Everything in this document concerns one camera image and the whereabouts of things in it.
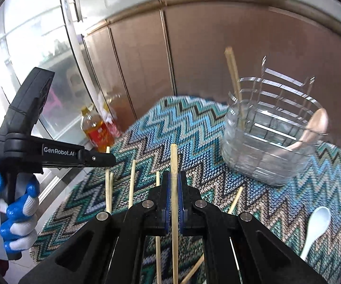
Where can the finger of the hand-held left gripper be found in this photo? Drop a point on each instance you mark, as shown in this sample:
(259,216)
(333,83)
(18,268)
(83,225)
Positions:
(99,159)

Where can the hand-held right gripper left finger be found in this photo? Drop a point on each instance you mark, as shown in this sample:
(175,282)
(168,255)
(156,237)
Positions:
(166,210)

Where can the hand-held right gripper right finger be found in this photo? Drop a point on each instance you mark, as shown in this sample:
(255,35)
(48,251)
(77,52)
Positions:
(182,210)

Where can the bamboo chopstick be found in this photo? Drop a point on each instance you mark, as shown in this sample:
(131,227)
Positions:
(174,165)
(111,192)
(132,180)
(231,71)
(235,199)
(194,267)

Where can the glass cup with chopsticks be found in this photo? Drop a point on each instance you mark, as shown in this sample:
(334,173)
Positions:
(259,153)

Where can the person's left hand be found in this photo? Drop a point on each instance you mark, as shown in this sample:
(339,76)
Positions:
(19,219)

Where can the cooking oil bottle red label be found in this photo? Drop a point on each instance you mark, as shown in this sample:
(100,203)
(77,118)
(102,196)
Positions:
(98,133)

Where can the clear plastic bag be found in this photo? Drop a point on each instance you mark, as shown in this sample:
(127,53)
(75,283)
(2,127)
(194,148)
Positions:
(111,115)

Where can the zigzag patterned cloth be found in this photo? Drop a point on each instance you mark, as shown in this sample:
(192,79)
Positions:
(188,130)

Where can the brown cabinet door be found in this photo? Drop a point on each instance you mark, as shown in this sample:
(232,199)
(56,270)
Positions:
(206,50)
(141,59)
(111,74)

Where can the glass sliding door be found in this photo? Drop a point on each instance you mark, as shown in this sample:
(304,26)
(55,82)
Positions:
(40,50)

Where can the white ceramic spoon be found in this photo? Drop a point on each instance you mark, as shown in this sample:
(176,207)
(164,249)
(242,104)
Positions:
(320,217)

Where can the wooden spoon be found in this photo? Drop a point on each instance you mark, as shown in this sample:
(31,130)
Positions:
(317,121)

